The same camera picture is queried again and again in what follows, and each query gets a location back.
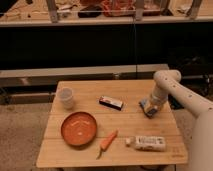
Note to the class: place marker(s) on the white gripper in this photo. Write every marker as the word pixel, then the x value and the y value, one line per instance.
pixel 158 100

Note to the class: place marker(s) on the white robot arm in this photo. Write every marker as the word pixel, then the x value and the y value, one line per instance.
pixel 167 82

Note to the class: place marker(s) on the white plastic bottle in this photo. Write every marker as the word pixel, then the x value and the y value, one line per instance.
pixel 146 143

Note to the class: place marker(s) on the black and white box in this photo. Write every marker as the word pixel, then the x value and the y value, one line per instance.
pixel 111 102

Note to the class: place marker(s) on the orange toy carrot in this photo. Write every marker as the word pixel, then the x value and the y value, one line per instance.
pixel 105 143

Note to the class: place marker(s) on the orange bowl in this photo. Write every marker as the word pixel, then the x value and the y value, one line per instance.
pixel 79 129

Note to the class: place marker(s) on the clear plastic cup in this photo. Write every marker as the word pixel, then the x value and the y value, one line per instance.
pixel 66 98

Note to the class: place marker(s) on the red cloth on shelf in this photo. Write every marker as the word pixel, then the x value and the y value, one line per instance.
pixel 117 8

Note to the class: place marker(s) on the wooden shelf ledge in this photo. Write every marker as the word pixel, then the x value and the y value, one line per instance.
pixel 50 76

